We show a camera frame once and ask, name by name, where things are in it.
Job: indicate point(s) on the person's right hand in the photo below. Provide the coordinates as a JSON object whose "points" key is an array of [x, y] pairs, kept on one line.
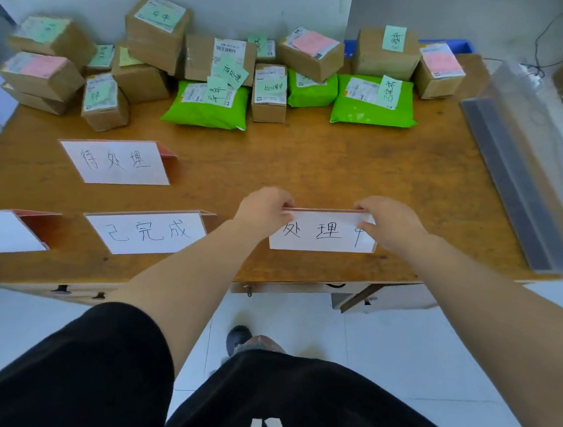
{"points": [[394, 226]]}

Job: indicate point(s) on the person's left hand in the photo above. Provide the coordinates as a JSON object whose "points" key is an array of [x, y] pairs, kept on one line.
{"points": [[259, 213]]}

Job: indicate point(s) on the person's right thumb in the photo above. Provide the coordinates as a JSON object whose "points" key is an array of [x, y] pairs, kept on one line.
{"points": [[372, 225]]}

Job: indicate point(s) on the person's left thumb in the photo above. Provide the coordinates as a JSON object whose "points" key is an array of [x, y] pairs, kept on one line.
{"points": [[283, 219]]}

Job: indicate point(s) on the person's left forearm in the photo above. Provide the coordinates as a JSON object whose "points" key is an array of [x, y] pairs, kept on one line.
{"points": [[185, 281]]}

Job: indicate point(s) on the person's right forearm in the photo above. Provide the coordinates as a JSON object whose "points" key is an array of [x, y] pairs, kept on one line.
{"points": [[499, 321]]}

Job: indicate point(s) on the wooden desk drawer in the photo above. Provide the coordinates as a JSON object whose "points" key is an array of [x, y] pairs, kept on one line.
{"points": [[55, 289], [304, 286]]}

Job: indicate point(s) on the large green mailer bag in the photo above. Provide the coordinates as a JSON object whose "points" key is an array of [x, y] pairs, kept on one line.
{"points": [[366, 110]]}

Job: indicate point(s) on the dark shoe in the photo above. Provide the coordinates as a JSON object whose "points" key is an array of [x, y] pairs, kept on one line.
{"points": [[242, 340]]}

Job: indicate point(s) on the small green mailer bag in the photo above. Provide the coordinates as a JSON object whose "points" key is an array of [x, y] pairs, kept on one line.
{"points": [[313, 93]]}

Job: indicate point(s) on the clear plastic tray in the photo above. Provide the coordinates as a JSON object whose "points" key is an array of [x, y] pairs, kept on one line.
{"points": [[529, 170]]}

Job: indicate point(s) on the black shirt with white print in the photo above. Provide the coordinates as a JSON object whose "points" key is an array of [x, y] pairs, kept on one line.
{"points": [[293, 405]]}

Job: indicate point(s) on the blue plastic crate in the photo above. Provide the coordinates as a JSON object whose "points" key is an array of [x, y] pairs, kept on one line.
{"points": [[456, 45]]}

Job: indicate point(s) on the white power strip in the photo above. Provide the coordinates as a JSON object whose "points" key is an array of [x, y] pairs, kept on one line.
{"points": [[530, 75]]}

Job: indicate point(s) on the pile of cardboard parcel boxes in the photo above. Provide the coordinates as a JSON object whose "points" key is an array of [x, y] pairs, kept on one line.
{"points": [[149, 44]]}

